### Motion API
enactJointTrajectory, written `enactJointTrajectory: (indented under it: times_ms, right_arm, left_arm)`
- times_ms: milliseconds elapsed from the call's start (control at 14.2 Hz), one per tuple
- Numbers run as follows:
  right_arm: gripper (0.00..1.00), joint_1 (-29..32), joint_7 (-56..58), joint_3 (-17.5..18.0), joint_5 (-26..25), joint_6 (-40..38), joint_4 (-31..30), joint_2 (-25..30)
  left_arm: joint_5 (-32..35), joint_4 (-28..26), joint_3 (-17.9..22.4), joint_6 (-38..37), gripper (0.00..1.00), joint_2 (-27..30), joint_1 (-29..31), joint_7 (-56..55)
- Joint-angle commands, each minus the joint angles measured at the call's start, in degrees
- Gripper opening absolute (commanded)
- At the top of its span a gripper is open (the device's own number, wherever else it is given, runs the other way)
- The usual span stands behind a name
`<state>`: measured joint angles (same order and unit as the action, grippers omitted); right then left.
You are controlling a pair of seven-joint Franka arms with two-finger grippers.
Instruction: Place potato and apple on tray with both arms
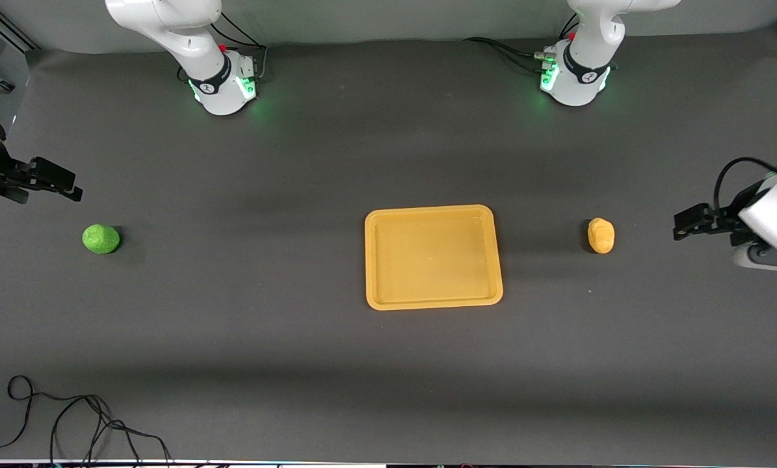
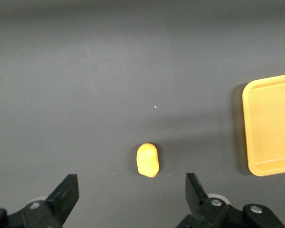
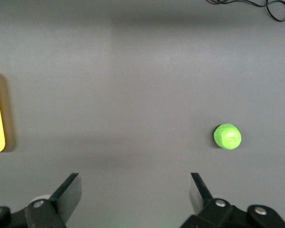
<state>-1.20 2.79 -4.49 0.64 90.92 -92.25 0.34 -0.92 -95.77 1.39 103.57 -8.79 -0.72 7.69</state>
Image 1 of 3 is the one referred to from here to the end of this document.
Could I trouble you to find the green toy apple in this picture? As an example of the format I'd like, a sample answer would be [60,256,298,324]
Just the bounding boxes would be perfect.
[82,224,121,255]

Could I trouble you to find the yellow toy potato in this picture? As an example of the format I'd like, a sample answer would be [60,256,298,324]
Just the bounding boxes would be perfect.
[587,217,616,255]

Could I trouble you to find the yellow plastic tray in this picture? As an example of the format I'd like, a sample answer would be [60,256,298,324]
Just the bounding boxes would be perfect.
[364,204,504,311]

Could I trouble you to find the dark grey table mat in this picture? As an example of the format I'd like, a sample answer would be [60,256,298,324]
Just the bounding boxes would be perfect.
[0,26,777,463]

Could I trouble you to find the black aluminium frame rail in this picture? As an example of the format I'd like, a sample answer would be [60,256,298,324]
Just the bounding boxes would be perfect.
[0,12,41,53]

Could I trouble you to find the thin black loose cable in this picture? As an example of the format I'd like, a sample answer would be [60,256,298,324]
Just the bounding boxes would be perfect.
[0,375,174,466]

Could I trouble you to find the black right arm base cables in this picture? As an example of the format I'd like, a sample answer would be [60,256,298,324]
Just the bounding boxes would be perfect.
[209,10,270,84]

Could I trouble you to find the black arm base cables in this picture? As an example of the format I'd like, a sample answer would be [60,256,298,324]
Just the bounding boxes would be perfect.
[463,13,581,73]
[209,10,270,84]

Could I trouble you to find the black left arm base cables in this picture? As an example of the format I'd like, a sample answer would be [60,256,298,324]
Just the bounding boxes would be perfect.
[463,13,581,73]

